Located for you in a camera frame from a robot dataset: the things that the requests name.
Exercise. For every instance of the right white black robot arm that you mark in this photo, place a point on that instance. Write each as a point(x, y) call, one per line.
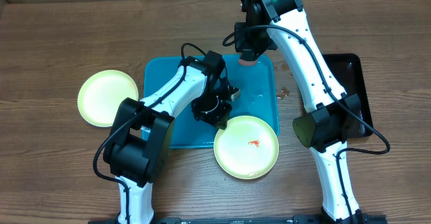
point(330, 111)

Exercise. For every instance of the yellow-green plate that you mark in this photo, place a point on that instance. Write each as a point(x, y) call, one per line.
point(247, 148)
point(101, 94)

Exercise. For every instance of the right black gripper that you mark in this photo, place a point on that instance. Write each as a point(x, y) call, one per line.
point(245, 45)

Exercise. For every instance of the black rectangular water tray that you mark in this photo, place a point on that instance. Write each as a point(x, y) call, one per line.
point(347, 69)

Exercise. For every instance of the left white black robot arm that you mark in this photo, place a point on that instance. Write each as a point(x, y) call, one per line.
point(137, 147)

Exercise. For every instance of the red and grey sponge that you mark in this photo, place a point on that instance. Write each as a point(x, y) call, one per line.
point(246, 63)

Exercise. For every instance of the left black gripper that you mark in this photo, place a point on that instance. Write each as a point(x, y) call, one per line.
point(217, 119)

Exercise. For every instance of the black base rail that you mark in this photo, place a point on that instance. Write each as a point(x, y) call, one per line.
point(296, 219)

